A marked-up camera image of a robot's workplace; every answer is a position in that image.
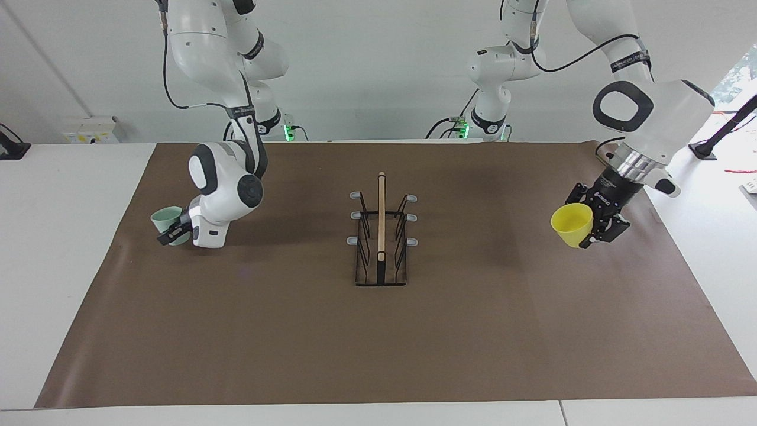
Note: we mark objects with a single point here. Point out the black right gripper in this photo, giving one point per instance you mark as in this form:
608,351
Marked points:
188,222

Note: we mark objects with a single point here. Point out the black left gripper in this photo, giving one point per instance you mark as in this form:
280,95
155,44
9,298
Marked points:
615,192

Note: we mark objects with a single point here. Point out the pale green plastic cup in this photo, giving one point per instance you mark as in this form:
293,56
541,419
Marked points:
165,218

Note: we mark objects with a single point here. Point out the yellow plastic cup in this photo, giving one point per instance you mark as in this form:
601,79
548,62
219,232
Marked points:
569,228

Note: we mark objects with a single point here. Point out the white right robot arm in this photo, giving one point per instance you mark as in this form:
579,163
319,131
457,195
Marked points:
225,177

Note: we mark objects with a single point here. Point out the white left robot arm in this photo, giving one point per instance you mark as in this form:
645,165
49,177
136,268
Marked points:
668,118

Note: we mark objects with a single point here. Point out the black tripod stand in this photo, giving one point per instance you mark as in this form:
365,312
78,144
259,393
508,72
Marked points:
718,133

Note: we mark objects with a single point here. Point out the white flat device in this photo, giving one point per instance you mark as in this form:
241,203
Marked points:
751,195

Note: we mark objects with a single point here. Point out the brown table mat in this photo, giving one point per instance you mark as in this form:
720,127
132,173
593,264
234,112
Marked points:
473,331

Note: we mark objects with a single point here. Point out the small black stand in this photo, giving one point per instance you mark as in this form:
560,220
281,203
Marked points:
15,149

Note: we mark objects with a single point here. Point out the white wall socket box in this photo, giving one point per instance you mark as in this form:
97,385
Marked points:
89,129

